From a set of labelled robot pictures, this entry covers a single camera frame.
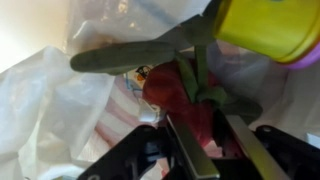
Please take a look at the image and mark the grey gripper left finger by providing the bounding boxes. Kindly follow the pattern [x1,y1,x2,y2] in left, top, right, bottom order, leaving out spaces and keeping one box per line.
[165,114,222,180]

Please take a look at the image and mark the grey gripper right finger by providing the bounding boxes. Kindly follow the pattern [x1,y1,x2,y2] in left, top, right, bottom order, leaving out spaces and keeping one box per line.
[223,114,292,180]

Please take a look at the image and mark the yellow container purple lid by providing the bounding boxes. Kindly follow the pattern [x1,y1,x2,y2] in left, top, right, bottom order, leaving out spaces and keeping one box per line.
[212,0,320,70]

